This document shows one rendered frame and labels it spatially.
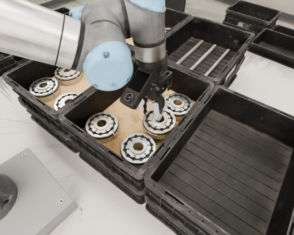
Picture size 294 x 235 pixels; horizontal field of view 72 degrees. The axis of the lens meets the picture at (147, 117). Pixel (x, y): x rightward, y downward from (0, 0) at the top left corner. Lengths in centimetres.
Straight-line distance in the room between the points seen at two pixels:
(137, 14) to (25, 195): 58
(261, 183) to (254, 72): 71
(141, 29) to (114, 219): 53
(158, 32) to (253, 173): 45
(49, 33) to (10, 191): 51
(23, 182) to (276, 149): 78
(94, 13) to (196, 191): 47
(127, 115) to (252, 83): 68
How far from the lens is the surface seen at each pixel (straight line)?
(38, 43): 31
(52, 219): 67
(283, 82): 122
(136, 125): 67
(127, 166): 48
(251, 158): 68
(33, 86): 87
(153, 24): 45
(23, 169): 77
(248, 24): 213
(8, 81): 80
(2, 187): 69
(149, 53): 48
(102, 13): 42
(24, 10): 32
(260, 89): 113
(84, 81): 86
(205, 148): 65
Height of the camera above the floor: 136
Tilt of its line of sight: 50 degrees down
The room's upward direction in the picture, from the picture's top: straight up
